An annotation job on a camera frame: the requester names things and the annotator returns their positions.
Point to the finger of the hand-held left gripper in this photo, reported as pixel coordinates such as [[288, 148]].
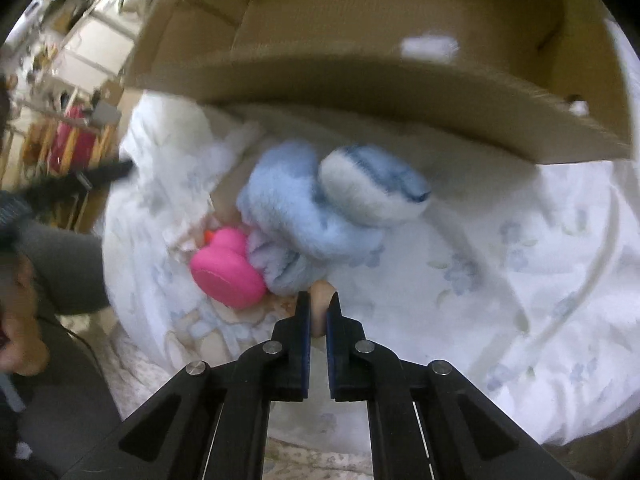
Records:
[[85, 177]]

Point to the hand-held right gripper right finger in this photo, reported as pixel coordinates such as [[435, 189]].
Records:
[[332, 350]]

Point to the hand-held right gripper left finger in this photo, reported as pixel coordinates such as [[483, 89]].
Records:
[[304, 345]]

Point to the pink rubber duck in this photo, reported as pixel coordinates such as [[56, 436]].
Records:
[[230, 270]]

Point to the light blue plush toy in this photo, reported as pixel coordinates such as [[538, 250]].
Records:
[[285, 200]]

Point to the blue white striped plush toy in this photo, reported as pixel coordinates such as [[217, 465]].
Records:
[[370, 185]]

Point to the brown cardboard box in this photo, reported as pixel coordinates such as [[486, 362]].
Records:
[[350, 85]]

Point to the person's left forearm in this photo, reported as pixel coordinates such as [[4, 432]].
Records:
[[65, 270]]

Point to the pink bag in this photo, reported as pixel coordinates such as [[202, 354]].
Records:
[[72, 140]]

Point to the wooden shelf rack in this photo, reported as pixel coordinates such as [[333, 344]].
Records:
[[95, 45]]

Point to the white floral blanket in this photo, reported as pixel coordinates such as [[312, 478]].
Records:
[[500, 285]]

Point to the person in grey clothes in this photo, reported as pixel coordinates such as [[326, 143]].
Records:
[[55, 410]]

